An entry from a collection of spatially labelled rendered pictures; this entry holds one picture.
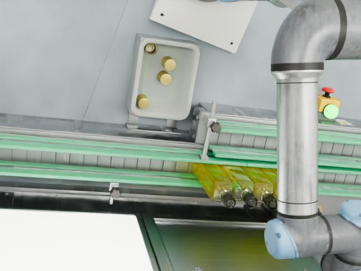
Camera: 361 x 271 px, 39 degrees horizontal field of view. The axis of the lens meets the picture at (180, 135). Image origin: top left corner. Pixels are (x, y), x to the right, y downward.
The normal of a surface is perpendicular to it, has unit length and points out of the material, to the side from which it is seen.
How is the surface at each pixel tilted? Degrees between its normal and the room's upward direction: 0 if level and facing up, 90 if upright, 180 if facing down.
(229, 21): 0
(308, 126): 15
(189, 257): 90
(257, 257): 90
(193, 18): 0
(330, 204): 0
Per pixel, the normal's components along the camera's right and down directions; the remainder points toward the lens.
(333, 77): 0.23, 0.33
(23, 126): 0.17, -0.94
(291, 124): -0.49, 0.11
